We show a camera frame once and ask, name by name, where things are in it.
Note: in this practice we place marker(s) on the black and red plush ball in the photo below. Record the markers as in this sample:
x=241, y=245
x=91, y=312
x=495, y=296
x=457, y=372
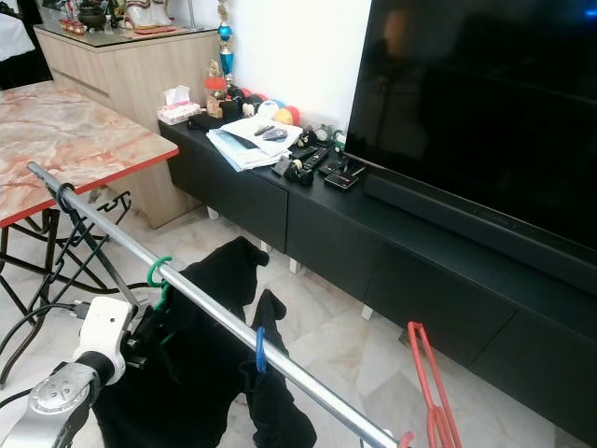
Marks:
x=238, y=93

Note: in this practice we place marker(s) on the jar with red lid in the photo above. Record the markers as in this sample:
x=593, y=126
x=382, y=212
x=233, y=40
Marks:
x=215, y=84

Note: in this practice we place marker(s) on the white porcelain figurine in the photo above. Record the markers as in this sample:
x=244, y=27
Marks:
x=147, y=11

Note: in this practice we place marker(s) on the flat red book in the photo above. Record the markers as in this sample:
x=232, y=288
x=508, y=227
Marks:
x=163, y=30

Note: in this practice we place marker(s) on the dark incense burner pot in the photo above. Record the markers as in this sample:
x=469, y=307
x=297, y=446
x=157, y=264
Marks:
x=93, y=14

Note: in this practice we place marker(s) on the stack of white papers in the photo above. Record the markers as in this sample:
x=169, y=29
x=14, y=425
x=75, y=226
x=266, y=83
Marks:
x=242, y=145

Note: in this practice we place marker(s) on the black television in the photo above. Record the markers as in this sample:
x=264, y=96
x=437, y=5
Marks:
x=476, y=93

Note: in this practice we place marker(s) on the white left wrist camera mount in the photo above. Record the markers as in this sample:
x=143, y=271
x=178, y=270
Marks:
x=107, y=327

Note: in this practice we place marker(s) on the small black gadget box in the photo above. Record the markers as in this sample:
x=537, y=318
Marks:
x=345, y=174

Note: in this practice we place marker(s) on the silver metal clothes rack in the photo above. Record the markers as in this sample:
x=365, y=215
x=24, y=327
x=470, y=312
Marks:
x=215, y=309

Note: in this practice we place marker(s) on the blue plastic hanger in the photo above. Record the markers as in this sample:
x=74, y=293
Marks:
x=260, y=353

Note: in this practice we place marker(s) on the black tape dispenser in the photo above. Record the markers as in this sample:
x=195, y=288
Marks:
x=296, y=171

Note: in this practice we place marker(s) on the gold and blue trophy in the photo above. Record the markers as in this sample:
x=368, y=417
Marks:
x=225, y=35

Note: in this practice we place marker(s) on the light wooden sideboard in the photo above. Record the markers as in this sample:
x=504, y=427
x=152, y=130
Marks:
x=131, y=75

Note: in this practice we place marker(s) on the black soundbar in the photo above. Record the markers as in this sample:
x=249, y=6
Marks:
x=476, y=235

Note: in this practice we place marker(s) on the pink white tissue box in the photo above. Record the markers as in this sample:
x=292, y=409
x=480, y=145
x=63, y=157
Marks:
x=179, y=112

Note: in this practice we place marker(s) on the black remote control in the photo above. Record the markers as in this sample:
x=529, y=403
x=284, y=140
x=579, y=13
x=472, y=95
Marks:
x=308, y=155

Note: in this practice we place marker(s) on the orange ball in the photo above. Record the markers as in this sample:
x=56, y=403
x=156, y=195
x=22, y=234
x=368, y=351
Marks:
x=287, y=115

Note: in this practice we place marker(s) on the white and blue ball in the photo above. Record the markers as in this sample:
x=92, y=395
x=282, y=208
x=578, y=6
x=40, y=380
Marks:
x=270, y=107

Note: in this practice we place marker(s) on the small bottle with green label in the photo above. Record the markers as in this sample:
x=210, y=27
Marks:
x=339, y=140

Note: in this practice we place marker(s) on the red plastic hanger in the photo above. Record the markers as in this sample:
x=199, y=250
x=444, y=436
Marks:
x=415, y=334

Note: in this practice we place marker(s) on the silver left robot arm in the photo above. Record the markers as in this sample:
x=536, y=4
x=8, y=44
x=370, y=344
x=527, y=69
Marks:
x=56, y=411

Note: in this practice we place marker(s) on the black t-shirt with green logo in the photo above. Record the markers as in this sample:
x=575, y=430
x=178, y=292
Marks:
x=196, y=373
x=280, y=411

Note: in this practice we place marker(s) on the marble folding table red edge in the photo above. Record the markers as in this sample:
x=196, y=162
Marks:
x=75, y=140

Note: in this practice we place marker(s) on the black TV cabinet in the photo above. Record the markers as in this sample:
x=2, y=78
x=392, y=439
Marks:
x=410, y=289

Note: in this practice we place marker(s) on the green plastic hanger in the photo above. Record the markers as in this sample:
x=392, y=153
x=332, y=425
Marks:
x=151, y=271

